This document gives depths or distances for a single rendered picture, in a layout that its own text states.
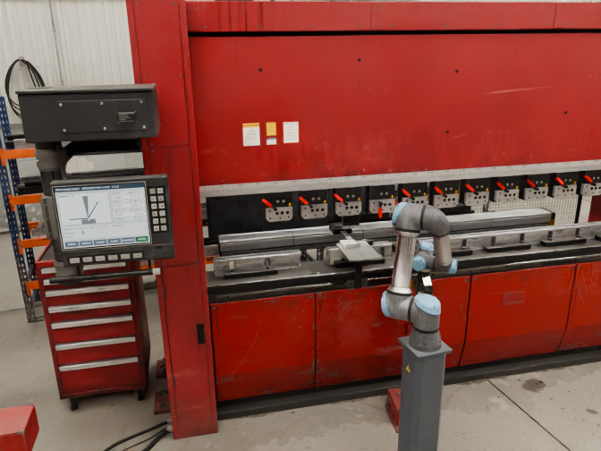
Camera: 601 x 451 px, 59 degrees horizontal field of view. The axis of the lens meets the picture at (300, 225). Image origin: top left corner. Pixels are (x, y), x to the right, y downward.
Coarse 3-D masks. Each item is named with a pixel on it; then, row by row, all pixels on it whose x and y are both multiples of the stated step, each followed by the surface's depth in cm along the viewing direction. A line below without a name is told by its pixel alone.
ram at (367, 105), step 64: (192, 64) 259; (256, 64) 266; (320, 64) 273; (384, 64) 280; (448, 64) 288; (512, 64) 296; (576, 64) 304; (320, 128) 283; (384, 128) 291; (448, 128) 299; (512, 128) 308; (576, 128) 317; (256, 192) 286
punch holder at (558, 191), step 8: (552, 176) 328; (560, 176) 325; (568, 176) 326; (576, 176) 327; (552, 184) 329; (560, 184) 327; (568, 184) 328; (552, 192) 330; (560, 192) 328; (568, 192) 329
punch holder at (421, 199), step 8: (400, 184) 308; (408, 184) 304; (416, 184) 305; (424, 184) 306; (400, 192) 309; (416, 192) 307; (424, 192) 308; (400, 200) 311; (408, 200) 307; (416, 200) 308; (424, 200) 309
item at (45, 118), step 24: (24, 96) 198; (48, 96) 200; (72, 96) 202; (96, 96) 203; (120, 96) 205; (144, 96) 207; (24, 120) 201; (48, 120) 202; (72, 120) 204; (96, 120) 205; (120, 120) 207; (144, 120) 209; (48, 144) 214; (48, 168) 216; (48, 192) 220; (48, 216) 222
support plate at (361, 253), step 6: (342, 246) 304; (360, 246) 304; (348, 252) 295; (354, 252) 295; (360, 252) 295; (366, 252) 295; (372, 252) 294; (348, 258) 288; (354, 258) 287; (360, 258) 287; (366, 258) 287; (372, 258) 287; (378, 258) 288
